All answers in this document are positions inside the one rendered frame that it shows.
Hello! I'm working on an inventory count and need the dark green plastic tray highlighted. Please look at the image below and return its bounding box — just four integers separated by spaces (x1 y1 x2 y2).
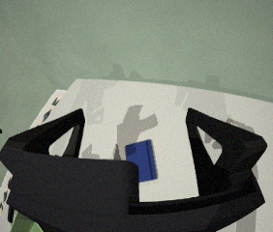
10 212 54 232

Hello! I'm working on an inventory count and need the blue notebook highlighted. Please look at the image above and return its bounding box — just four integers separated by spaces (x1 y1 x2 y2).
126 139 157 183

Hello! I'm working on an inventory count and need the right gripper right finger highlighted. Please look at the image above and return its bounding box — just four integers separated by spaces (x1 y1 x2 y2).
186 108 267 196

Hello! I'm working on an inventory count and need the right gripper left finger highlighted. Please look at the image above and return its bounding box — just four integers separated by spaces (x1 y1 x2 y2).
4 108 85 158

